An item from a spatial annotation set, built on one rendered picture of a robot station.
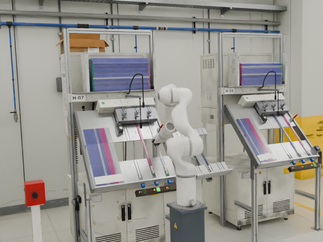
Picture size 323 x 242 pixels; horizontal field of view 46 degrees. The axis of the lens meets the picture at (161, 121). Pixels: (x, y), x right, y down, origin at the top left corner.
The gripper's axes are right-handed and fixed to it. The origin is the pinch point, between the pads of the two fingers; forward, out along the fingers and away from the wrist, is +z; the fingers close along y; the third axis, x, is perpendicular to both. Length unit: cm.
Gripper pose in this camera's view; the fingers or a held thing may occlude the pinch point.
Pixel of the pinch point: (156, 143)
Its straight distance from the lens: 310.9
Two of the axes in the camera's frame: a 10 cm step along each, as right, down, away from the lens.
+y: -9.1, 0.7, -4.0
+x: 2.4, 8.9, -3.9
